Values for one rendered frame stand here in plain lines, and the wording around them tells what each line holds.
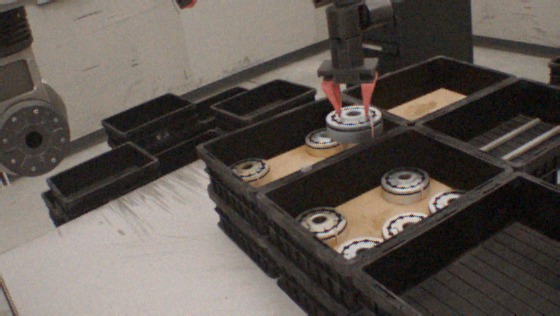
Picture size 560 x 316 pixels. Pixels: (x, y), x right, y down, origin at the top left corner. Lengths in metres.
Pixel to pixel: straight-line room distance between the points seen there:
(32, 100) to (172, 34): 3.31
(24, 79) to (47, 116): 0.08
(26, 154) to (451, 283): 0.77
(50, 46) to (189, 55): 1.11
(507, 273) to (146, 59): 3.58
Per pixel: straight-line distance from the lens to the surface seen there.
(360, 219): 1.11
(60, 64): 4.00
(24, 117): 1.02
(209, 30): 4.45
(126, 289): 1.30
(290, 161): 1.36
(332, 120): 1.02
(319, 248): 0.88
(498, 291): 0.93
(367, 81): 0.96
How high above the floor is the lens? 1.45
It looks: 26 degrees down
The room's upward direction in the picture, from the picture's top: 10 degrees counter-clockwise
